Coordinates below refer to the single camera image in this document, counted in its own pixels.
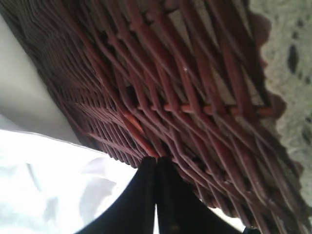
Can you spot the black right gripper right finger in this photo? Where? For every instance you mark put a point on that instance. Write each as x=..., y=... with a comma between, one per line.
x=179, y=210

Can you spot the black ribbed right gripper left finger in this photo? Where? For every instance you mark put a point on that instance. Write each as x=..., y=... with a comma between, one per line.
x=134, y=210

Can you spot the white shirt with red lettering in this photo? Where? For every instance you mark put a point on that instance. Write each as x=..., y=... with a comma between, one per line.
x=49, y=186

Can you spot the brown wicker laundry basket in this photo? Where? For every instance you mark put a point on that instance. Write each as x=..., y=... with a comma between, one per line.
x=175, y=78

